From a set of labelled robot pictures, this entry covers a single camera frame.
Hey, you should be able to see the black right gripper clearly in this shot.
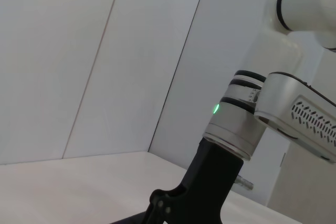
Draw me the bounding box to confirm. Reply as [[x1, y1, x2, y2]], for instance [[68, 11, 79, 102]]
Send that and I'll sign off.
[[109, 140, 244, 224]]

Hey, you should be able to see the right gripper cable with plug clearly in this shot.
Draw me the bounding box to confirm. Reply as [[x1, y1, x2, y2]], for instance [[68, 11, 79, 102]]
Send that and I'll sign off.
[[234, 176, 255, 191]]

